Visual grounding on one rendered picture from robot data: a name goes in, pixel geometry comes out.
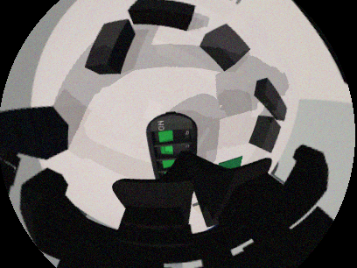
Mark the beige flat rectangular slab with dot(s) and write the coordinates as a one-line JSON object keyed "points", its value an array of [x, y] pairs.
{"points": [[197, 207]]}

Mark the flat green panel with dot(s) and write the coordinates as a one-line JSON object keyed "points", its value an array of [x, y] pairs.
{"points": [[231, 163]]}

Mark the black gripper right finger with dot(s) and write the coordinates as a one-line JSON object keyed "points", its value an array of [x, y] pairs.
{"points": [[214, 184]]}

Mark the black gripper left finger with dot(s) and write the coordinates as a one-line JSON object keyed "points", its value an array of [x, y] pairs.
{"points": [[173, 190]]}

